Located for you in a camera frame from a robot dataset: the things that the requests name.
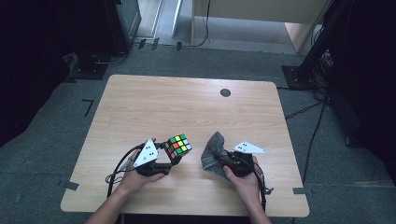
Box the black square stand base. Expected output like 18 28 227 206
281 64 320 91

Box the metal rail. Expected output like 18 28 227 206
150 0 166 38
171 0 184 38

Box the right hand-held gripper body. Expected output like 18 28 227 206
228 141 268 178

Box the person's right hand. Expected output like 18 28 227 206
222 155 263 205

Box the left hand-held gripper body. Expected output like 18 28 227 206
133 138 173 177

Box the black floor cable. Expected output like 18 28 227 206
284 100 326 120
302 101 327 186

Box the black hanging cable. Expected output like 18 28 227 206
183 0 211 49

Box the dark curtain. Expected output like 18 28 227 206
0 0 108 147
323 0 396 188

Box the black angled floor tape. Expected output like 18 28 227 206
81 98 94 118

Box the black equipment cabinet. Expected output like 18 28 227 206
104 0 143 55

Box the left hand-held gripper cable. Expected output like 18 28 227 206
105 143 147 199

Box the black cable bundle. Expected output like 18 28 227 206
311 49 334 91

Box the multicoloured puzzle cube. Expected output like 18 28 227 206
164 133 193 161

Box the black metal stand pole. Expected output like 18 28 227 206
295 0 353 80

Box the hand-held gripper cable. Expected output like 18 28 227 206
105 143 147 199
251 164 275 213

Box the black flat stand base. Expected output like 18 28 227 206
68 60 108 81

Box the right hand-held gripper cable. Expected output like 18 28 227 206
251 164 275 213

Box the grey cloth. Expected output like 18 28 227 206
200 131 233 181

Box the light wooden cabinet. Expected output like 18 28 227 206
190 0 331 54

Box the person's left hand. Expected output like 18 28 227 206
118 138 166 196

